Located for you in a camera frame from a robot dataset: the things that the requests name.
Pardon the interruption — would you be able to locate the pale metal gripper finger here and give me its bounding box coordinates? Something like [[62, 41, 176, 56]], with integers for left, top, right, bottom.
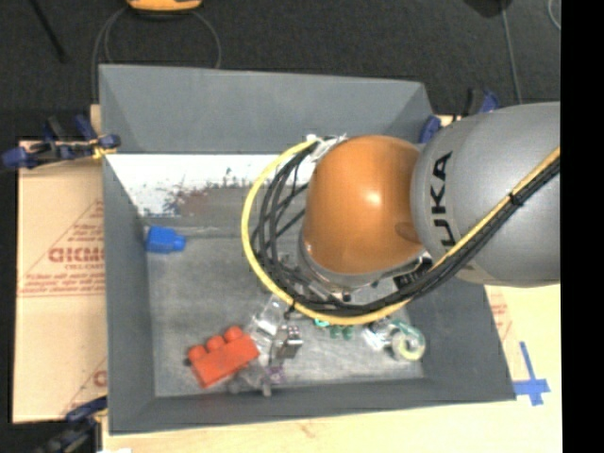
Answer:
[[227, 299, 282, 395], [258, 325, 305, 398]]

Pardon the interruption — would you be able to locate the red toy building block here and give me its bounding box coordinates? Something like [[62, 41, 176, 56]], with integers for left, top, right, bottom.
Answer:
[[186, 325, 261, 390]]

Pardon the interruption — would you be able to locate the small clear plastic thing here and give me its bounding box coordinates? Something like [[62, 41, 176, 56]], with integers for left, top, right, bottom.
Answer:
[[361, 321, 394, 353]]

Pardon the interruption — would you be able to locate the grey metal bin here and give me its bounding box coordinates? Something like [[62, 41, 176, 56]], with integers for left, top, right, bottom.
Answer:
[[97, 63, 517, 434]]

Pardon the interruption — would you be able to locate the pale green tape roll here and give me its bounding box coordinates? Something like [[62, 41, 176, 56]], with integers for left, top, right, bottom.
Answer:
[[390, 321, 428, 363]]

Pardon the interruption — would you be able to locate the blue toy block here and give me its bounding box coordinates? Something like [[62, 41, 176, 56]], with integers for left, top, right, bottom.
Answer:
[[143, 225, 188, 255]]

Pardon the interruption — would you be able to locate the brown cardboard board, red print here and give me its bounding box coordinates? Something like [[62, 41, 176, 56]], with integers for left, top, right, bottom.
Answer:
[[10, 138, 528, 426]]

